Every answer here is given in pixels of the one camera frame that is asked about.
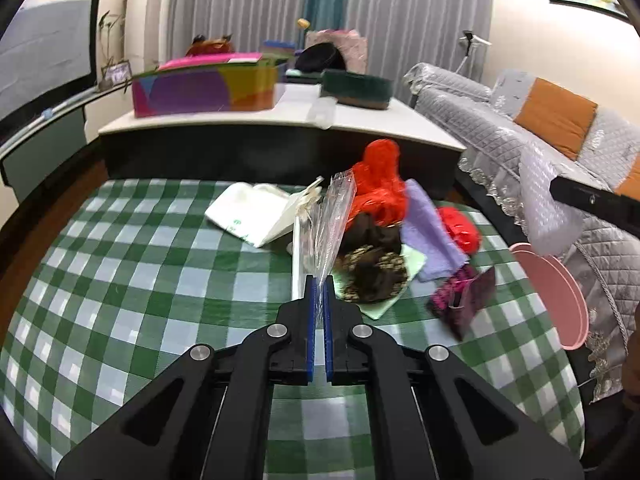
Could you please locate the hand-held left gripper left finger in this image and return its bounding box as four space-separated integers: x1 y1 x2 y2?
55 274 321 480

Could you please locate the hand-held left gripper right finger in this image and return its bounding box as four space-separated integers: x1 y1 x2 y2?
324 276 585 480

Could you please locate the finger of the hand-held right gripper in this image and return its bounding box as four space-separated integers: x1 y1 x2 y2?
549 174 640 236

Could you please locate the bubble wrap sheet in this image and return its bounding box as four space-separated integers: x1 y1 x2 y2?
520 147 586 257

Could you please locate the clear plastic bag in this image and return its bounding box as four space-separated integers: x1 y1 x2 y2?
295 170 358 286

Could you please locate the pink plastic bin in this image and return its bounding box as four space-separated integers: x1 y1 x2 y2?
509 242 591 351

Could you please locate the orange cushion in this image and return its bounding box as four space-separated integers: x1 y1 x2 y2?
615 152 640 201
514 79 599 161

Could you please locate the brown black patterned cloth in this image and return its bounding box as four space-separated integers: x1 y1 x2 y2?
334 245 412 305

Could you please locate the dark brown crumpled wrapper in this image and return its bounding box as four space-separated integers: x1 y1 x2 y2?
345 212 403 256

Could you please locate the grey quilted sofa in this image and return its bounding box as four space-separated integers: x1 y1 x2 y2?
402 62 640 406

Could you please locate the white printed plastic bag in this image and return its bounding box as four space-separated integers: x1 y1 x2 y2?
204 182 306 249

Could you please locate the purple cloth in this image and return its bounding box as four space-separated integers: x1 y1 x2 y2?
400 179 471 283

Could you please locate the magenta patterned wrapper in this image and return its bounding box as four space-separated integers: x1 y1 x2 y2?
429 264 497 341

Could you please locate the small red plastic bag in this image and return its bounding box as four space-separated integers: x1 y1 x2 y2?
437 206 482 256

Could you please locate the white top coffee table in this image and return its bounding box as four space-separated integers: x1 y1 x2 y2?
98 82 468 201

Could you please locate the green checked tablecloth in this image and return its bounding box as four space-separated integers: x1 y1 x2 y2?
0 177 586 480

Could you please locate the white floor stand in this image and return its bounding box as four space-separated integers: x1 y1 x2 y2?
457 30 493 83

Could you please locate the clear plastic roll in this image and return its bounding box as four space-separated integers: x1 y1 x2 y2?
310 95 338 130

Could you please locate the dark green round bowl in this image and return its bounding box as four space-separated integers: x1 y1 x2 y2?
320 69 393 110

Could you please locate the colourful rectangular box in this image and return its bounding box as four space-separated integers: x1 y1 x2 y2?
131 52 288 118

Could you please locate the black cap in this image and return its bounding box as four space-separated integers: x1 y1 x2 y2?
294 42 347 73

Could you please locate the pink lace basket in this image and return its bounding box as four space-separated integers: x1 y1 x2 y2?
305 29 369 75

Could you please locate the reddish brown teapot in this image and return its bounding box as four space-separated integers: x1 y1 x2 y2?
186 34 237 57

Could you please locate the television stand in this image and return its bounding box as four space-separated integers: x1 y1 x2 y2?
0 82 131 206

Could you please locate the grey curtain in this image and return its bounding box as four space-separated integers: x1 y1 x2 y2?
165 0 496 96

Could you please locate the white standing air conditioner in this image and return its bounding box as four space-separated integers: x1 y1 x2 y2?
125 0 173 76

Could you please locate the bamboo plant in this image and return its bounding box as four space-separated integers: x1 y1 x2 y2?
97 10 126 68

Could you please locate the covered television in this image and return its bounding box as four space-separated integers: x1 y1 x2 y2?
0 0 101 133

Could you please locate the small photo frame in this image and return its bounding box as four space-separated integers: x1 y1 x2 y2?
100 60 133 88

